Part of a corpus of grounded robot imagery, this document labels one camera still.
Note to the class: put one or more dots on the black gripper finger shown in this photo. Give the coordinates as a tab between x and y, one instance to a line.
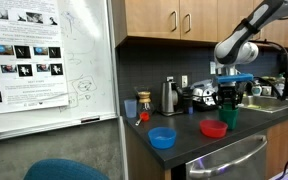
218	99
239	100

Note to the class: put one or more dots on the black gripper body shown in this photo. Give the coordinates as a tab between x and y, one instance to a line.
230	90

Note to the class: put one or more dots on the green plastic cup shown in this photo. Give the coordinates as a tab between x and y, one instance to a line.
229	118

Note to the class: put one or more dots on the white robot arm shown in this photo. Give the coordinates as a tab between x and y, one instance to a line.
234	50

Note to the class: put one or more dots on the small blue cup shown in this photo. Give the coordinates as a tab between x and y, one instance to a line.
191	110

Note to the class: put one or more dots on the translucent blue plastic cup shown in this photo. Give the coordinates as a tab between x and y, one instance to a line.
130	108

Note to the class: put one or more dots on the white kitchenware with holes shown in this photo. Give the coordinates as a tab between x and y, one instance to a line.
204	93

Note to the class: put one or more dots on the black dish rack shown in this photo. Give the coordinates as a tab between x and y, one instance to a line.
204	107

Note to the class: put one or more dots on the white soap bottle blue label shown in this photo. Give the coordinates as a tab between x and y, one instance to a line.
256	90

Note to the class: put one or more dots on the stainless steel sink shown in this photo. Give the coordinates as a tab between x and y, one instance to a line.
267	103

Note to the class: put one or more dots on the small white jar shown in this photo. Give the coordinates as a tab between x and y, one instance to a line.
266	90

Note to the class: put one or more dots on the red plastic bowl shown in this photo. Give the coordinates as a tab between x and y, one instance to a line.
213	129

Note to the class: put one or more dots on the grey soap dispenser bottle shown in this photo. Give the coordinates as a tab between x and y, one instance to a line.
279	88

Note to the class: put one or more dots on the stainless steel electric kettle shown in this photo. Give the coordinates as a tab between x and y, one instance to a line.
169	98

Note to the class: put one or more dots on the stainless steel dishwasher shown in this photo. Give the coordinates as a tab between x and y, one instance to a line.
227	160

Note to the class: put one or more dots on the wooden lower cabinet door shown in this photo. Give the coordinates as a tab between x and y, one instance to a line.
280	150

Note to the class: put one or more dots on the wooden cabinet door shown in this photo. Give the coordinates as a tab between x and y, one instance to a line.
197	16
150	18
280	150
277	35
230	13

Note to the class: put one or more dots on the blue plastic bowl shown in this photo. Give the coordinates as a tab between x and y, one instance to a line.
162	138

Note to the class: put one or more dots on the wooden upper cabinet door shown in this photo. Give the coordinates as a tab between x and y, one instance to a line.
150	18
197	16
277	35
230	13

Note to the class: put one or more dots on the glass carafe with wooden collar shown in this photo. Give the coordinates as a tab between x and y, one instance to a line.
145	98

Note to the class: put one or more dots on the red measuring scoop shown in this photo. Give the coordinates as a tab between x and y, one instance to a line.
144	116

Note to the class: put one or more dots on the whiteboard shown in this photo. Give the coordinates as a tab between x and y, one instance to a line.
87	50

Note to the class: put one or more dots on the blue office chair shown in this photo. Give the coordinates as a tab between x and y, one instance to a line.
64	170

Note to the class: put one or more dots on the white research poster with photos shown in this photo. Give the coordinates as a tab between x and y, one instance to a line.
27	33

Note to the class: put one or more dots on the blue wrist camera block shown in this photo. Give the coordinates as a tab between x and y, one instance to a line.
233	78

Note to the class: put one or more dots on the white paper wall sign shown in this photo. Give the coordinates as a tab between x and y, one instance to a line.
212	67

